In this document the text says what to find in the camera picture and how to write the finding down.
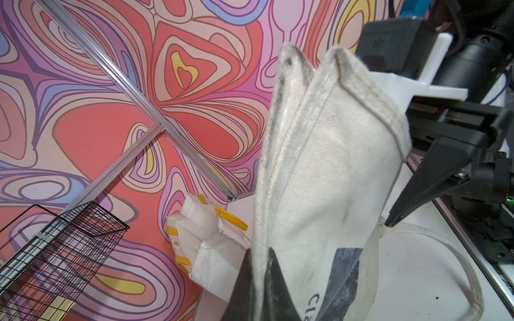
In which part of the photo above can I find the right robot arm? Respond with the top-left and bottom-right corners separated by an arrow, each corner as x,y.
385,2 -> 513,227

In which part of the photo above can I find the black wire basket, back wall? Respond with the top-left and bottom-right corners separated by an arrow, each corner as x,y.
1,201 -> 129,320

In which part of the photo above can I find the cream bag with yellow handles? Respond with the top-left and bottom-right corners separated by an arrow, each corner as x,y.
165,194 -> 252,302

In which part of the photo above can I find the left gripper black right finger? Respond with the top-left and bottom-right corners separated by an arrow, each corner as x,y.
264,247 -> 301,321

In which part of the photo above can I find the aluminium frame rail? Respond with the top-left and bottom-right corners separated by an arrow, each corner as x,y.
0,0 -> 242,298

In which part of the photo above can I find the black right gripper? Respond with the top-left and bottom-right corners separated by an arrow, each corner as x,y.
385,97 -> 513,227

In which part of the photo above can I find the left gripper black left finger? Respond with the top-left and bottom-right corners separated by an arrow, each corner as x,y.
221,249 -> 252,321

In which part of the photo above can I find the cream canvas bag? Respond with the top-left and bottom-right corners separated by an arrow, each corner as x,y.
250,41 -> 485,321

